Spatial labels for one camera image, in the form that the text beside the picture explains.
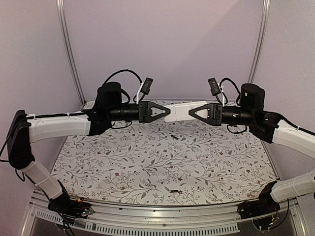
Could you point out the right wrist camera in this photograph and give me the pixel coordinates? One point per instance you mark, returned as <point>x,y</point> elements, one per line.
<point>217,91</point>

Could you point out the aluminium frame post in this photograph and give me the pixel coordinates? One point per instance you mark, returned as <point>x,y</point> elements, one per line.
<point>69,51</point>
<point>260,40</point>

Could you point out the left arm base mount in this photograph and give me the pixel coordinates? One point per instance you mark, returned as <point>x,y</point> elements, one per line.
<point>71,208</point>

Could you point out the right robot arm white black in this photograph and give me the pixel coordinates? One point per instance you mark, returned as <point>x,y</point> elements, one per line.
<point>270,127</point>

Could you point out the front aluminium rail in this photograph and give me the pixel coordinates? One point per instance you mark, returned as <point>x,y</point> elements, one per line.
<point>114,219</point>

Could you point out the floral patterned table mat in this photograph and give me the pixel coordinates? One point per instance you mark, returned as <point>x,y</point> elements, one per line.
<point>141,163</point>

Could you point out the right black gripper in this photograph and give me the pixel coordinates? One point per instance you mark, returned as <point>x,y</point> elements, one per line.
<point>218,113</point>

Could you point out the right aluminium frame post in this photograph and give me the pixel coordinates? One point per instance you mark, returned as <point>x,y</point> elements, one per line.
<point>260,40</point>

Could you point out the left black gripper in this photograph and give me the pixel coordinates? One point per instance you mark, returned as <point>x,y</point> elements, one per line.
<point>147,111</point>

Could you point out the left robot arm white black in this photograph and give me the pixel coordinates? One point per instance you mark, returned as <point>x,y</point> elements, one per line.
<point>27,129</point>

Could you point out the left aluminium frame post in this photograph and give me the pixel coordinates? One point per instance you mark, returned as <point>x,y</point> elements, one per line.
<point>69,51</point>

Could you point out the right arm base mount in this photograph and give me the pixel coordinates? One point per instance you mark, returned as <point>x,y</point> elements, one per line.
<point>249,209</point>

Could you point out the white remote control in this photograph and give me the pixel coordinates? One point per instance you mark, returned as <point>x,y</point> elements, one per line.
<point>180,111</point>

